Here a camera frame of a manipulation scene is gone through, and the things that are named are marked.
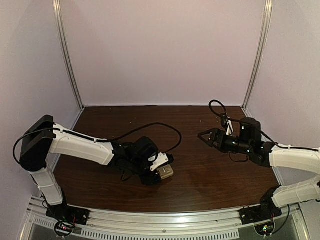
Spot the grey remote control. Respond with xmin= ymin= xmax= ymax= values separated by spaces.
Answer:
xmin=157 ymin=164 xmax=174 ymax=180

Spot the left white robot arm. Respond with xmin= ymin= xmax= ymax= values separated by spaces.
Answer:
xmin=12 ymin=115 xmax=174 ymax=207

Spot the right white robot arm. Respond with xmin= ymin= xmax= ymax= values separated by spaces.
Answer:
xmin=198 ymin=117 xmax=320 ymax=215

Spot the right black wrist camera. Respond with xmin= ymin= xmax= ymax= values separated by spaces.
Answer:
xmin=220 ymin=117 xmax=234 ymax=136

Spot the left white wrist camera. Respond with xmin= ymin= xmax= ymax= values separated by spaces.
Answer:
xmin=148 ymin=152 xmax=169 ymax=172

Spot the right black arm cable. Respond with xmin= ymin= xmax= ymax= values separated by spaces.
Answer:
xmin=208 ymin=99 xmax=320 ymax=151

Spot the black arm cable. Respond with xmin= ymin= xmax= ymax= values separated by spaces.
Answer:
xmin=13 ymin=121 xmax=183 ymax=166
xmin=208 ymin=99 xmax=320 ymax=151

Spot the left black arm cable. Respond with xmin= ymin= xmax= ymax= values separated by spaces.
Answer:
xmin=13 ymin=121 xmax=183 ymax=166

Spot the front aluminium rail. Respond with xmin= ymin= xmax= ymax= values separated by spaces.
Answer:
xmin=21 ymin=194 xmax=307 ymax=240

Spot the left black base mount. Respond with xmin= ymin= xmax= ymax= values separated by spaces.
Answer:
xmin=46 ymin=204 xmax=90 ymax=238

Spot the right aluminium frame post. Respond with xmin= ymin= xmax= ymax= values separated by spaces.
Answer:
xmin=242 ymin=0 xmax=273 ymax=110

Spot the aluminium frame post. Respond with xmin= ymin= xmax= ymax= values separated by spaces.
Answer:
xmin=242 ymin=0 xmax=273 ymax=110
xmin=52 ymin=0 xmax=85 ymax=110

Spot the left aluminium frame post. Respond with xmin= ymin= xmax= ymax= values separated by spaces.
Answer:
xmin=52 ymin=0 xmax=85 ymax=110

